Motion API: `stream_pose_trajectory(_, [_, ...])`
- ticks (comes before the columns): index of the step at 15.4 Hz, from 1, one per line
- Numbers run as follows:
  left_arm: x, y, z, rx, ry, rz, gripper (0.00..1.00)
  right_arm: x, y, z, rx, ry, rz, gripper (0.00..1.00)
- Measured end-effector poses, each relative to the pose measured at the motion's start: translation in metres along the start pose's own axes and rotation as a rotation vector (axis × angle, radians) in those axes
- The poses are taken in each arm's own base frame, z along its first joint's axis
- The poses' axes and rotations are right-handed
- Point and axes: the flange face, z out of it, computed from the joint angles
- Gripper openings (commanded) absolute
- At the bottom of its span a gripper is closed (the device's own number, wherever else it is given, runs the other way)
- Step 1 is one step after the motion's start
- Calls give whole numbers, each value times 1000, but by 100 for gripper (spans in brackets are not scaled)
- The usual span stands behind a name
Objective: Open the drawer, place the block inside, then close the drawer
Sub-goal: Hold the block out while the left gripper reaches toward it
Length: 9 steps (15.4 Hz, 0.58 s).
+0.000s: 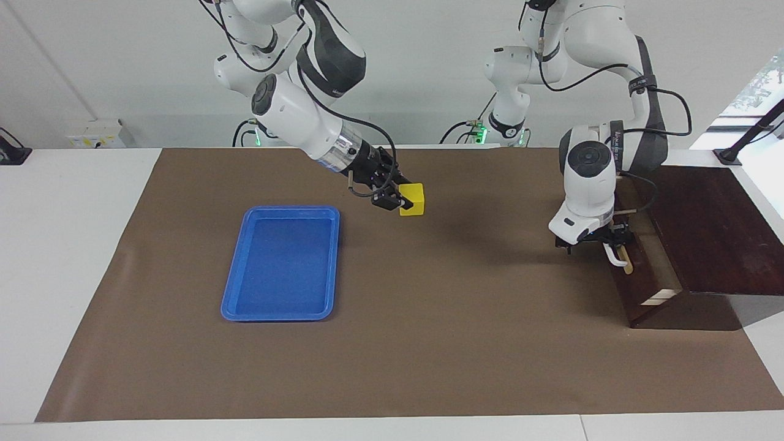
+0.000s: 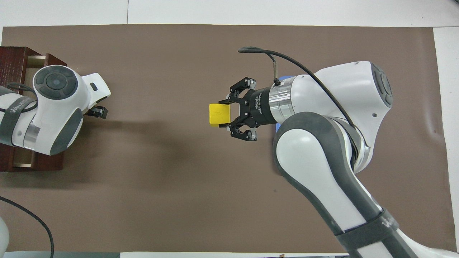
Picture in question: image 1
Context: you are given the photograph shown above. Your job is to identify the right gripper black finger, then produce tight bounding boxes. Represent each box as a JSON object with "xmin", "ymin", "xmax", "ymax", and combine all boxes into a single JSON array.
[
  {"xmin": 380, "ymin": 147, "xmax": 412, "ymax": 187},
  {"xmin": 371, "ymin": 184, "xmax": 412, "ymax": 213}
]

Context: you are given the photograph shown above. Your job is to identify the yellow block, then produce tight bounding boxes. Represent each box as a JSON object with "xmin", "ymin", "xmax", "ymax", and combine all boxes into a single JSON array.
[{"xmin": 399, "ymin": 183, "xmax": 425, "ymax": 217}]

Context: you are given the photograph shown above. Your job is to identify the dark wooden drawer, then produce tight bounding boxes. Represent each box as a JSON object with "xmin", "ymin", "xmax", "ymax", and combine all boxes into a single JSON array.
[{"xmin": 606, "ymin": 184, "xmax": 682, "ymax": 322}]

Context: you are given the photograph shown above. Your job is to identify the dark wooden cabinet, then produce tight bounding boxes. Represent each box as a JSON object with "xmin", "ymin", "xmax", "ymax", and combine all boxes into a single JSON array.
[{"xmin": 616, "ymin": 165, "xmax": 784, "ymax": 331}]

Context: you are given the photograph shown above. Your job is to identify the blue plastic tray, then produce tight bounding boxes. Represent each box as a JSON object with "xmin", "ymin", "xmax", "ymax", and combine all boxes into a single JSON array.
[{"xmin": 220, "ymin": 205, "xmax": 341, "ymax": 323}]

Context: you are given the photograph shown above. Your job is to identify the brown paper table mat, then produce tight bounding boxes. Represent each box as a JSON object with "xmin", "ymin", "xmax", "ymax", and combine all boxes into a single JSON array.
[{"xmin": 35, "ymin": 147, "xmax": 784, "ymax": 423}]

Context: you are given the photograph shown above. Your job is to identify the window with outdoor view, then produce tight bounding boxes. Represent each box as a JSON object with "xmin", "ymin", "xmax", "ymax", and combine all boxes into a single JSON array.
[{"xmin": 718, "ymin": 49, "xmax": 784, "ymax": 132}]

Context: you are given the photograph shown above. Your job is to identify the black device on table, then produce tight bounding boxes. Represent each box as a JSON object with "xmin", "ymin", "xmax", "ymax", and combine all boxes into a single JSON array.
[{"xmin": 0, "ymin": 127, "xmax": 32, "ymax": 166}]

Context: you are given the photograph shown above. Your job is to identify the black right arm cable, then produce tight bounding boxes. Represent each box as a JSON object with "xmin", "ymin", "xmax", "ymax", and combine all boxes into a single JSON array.
[{"xmin": 199, "ymin": 0, "xmax": 399, "ymax": 200}]

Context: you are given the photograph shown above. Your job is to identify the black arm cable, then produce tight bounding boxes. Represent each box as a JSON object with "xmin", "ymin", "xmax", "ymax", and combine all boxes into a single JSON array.
[
  {"xmin": 199, "ymin": 0, "xmax": 399, "ymax": 200},
  {"xmin": 518, "ymin": 0, "xmax": 694, "ymax": 215}
]

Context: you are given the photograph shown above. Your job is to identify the black base cable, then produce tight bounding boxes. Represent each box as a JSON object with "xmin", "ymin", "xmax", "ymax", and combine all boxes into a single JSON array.
[
  {"xmin": 232, "ymin": 118, "xmax": 261, "ymax": 148},
  {"xmin": 440, "ymin": 92, "xmax": 498, "ymax": 146}
]

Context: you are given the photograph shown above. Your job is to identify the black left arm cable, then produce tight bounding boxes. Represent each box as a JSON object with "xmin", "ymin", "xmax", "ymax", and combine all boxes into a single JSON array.
[{"xmin": 518, "ymin": 0, "xmax": 694, "ymax": 215}]

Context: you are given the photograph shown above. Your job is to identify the white wall socket box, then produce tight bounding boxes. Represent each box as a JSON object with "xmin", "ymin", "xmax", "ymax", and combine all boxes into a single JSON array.
[{"xmin": 66, "ymin": 119, "xmax": 127, "ymax": 149}]

